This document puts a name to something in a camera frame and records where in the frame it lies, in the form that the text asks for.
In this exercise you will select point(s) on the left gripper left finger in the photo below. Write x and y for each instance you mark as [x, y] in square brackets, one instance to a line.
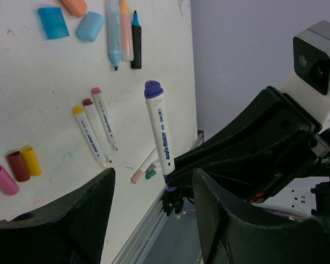
[70, 229]

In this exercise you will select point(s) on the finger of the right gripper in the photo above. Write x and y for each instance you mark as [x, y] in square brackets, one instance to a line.
[269, 125]
[250, 177]

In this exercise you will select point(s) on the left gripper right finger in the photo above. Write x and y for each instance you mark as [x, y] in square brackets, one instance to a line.
[234, 231]

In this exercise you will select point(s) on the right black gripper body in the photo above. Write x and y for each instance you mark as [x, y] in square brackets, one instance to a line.
[305, 149]

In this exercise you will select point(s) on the yellow cap thin pen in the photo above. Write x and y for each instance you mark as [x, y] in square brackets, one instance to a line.
[89, 135]

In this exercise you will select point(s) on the purple cap thin pen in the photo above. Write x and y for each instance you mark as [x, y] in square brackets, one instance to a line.
[156, 106]

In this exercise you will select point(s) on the dark red cap thin pen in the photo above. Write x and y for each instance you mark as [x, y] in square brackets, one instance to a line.
[98, 129]

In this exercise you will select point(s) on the pink cap thin pen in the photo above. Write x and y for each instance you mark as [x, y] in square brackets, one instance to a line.
[108, 126]

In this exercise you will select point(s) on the orange highlighter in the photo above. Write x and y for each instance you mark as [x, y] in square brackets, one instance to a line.
[126, 32]

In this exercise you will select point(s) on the black blue cap highlighter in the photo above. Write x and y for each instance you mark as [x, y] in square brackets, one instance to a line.
[137, 42]

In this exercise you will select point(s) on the light blue highlighter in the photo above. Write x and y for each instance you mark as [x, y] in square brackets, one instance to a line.
[113, 32]

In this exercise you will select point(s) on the light blue highlighter cap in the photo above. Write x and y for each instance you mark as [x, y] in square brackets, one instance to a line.
[90, 27]

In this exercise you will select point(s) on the orange highlighter cap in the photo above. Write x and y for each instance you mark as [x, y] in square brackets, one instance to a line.
[76, 8]

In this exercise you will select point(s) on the grey cap thin pen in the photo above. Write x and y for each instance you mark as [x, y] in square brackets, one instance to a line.
[153, 165]

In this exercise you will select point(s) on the green cap thin pen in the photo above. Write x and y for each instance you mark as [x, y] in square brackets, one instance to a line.
[153, 172]

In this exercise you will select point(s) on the orange cap thin pen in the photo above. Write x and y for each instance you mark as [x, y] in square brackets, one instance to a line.
[141, 171]

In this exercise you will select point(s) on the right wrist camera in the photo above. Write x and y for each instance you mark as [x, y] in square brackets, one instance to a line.
[309, 85]

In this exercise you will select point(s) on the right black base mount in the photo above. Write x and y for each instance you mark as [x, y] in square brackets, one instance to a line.
[172, 201]

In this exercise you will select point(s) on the aluminium front rail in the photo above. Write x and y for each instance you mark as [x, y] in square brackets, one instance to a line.
[163, 239]

